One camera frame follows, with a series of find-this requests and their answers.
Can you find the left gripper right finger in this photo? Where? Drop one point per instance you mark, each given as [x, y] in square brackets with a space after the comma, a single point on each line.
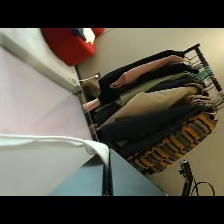
[133, 181]

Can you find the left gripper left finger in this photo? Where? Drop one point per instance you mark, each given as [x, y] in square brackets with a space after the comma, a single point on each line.
[85, 180]

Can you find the white T-shirt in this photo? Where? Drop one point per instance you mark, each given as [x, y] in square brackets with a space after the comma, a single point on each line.
[50, 141]

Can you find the dark navy garment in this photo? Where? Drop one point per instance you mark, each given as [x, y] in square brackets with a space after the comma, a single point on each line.
[143, 125]

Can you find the tan garment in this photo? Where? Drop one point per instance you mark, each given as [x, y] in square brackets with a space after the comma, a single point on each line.
[156, 101]

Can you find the grey-green garment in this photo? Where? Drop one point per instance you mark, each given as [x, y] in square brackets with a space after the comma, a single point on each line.
[140, 90]

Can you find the black garment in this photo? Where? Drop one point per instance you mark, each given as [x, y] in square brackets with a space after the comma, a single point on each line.
[110, 86]

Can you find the salmon pink garment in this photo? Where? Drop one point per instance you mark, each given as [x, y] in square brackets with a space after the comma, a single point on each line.
[143, 71]

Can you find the red bin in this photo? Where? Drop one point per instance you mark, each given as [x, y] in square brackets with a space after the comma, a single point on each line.
[68, 48]

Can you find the black clothes rack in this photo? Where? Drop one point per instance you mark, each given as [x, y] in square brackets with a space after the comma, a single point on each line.
[205, 63]

